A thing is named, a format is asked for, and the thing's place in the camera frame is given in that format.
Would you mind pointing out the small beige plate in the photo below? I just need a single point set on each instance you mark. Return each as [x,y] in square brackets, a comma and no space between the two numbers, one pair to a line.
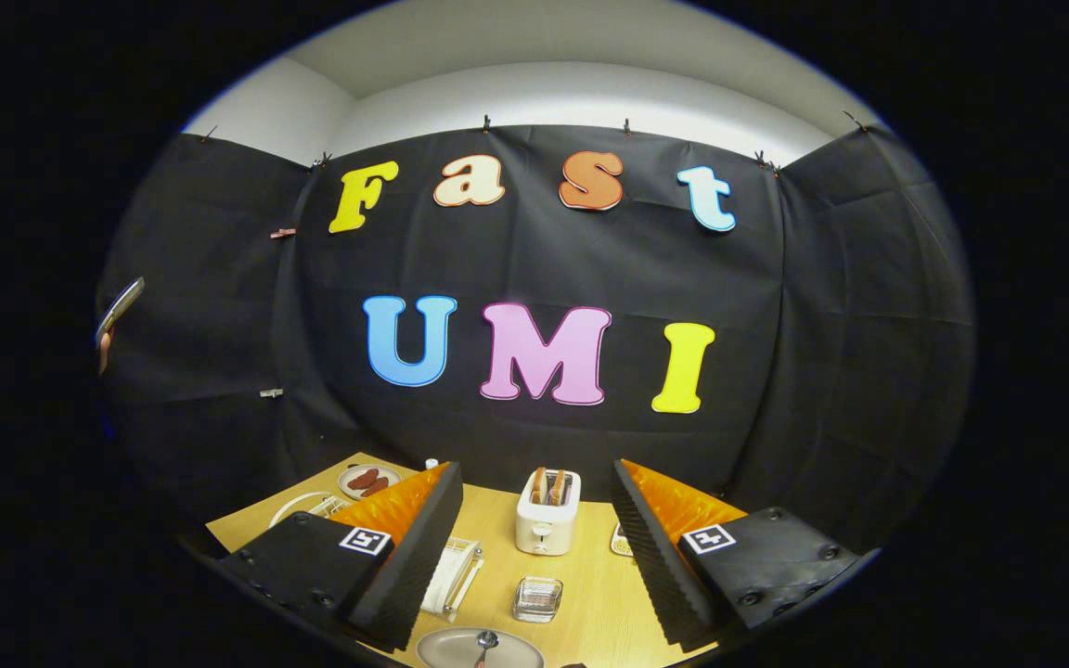
[392,473]

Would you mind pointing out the white toaster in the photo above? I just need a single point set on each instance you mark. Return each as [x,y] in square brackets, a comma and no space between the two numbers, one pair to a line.
[546,529]

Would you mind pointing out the brown meat piece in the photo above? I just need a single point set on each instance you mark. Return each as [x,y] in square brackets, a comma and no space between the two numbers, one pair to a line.
[375,487]
[363,480]

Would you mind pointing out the white divided dish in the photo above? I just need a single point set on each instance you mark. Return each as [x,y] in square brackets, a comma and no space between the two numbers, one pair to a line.
[620,541]

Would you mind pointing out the grey flat device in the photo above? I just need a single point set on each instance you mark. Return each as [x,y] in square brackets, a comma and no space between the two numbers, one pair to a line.
[120,309]

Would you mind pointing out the black backdrop cloth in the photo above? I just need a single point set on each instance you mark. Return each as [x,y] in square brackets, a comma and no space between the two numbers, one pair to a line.
[534,260]

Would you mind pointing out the grey round plate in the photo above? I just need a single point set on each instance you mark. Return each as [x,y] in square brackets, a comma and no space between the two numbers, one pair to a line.
[446,649]

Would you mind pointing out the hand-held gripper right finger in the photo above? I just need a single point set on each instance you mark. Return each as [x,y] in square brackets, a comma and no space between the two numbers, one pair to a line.
[650,557]

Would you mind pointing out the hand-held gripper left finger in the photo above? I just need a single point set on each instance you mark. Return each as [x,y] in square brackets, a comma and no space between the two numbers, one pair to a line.
[414,566]

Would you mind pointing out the toast bread slice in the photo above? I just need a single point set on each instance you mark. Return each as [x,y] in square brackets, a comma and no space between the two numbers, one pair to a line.
[540,485]
[560,488]

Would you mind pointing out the pink clip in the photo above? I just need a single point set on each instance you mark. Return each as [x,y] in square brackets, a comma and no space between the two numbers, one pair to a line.
[283,233]

